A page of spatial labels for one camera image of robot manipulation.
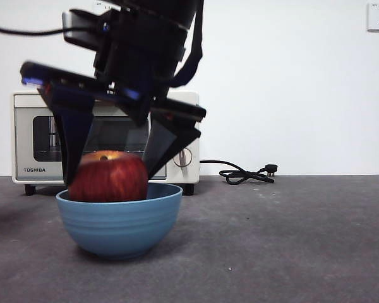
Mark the glass oven door beige handle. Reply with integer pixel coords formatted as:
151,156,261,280
14,93,167,181

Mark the red apple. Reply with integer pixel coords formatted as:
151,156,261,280
68,150,150,203

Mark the blue bowl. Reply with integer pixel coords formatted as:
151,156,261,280
56,182,183,261

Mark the beige oven knob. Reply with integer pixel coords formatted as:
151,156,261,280
172,146,194,169

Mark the cream Toshiba toaster oven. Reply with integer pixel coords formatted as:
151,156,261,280
11,90,200,196

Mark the metal wire oven rack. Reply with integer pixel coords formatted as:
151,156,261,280
34,146,146,156

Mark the black arm cable sleeve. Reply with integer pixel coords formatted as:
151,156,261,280
171,0,206,89

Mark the black power cable with plug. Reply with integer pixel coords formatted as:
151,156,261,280
199,159,279,186

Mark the thin black camera cable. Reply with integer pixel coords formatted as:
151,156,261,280
0,20,67,36

